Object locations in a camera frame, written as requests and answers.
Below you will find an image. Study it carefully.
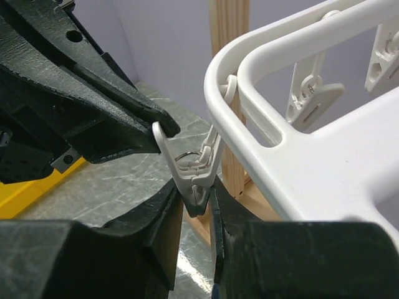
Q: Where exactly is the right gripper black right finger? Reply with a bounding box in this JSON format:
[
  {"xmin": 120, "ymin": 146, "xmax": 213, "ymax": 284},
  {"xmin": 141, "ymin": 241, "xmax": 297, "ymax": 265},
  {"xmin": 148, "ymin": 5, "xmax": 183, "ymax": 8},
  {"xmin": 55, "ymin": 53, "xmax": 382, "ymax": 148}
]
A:
[{"xmin": 209, "ymin": 183, "xmax": 398, "ymax": 298}]

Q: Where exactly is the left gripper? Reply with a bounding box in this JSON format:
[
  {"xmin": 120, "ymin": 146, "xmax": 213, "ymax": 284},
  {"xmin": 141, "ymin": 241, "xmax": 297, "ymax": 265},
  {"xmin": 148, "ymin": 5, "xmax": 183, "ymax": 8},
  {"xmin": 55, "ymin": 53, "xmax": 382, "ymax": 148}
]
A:
[{"xmin": 1, "ymin": 1, "xmax": 180, "ymax": 184}]

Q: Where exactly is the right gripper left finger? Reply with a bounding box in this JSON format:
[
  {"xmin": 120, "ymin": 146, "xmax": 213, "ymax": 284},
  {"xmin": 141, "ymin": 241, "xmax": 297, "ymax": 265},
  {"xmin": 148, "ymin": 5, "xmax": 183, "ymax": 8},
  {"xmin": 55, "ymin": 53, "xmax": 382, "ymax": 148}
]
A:
[{"xmin": 1, "ymin": 181, "xmax": 183, "ymax": 298}]

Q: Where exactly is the white clip hanger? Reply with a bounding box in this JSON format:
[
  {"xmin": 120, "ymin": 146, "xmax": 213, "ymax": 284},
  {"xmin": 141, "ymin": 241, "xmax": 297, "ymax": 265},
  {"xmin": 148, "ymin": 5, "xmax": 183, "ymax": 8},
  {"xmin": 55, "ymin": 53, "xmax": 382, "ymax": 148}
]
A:
[{"xmin": 152, "ymin": 1, "xmax": 398, "ymax": 242}]

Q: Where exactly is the navy blue underwear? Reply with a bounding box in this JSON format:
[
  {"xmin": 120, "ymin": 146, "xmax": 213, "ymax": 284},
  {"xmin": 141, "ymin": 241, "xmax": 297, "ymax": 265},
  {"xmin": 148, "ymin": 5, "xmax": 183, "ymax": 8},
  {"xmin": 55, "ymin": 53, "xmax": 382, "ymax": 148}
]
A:
[{"xmin": 211, "ymin": 281, "xmax": 221, "ymax": 299}]

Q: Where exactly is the yellow plastic tray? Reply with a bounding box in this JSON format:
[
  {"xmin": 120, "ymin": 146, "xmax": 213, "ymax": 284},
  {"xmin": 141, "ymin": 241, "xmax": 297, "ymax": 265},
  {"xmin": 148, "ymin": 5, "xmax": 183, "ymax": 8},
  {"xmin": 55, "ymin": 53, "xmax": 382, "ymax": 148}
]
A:
[{"xmin": 0, "ymin": 158, "xmax": 87, "ymax": 219}]

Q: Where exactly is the wooden hanging rack frame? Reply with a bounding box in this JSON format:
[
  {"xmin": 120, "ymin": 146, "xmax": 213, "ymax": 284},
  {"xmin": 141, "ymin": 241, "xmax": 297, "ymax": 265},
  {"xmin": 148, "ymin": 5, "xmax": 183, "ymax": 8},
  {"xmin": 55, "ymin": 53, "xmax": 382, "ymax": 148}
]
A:
[{"xmin": 185, "ymin": 0, "xmax": 281, "ymax": 250}]

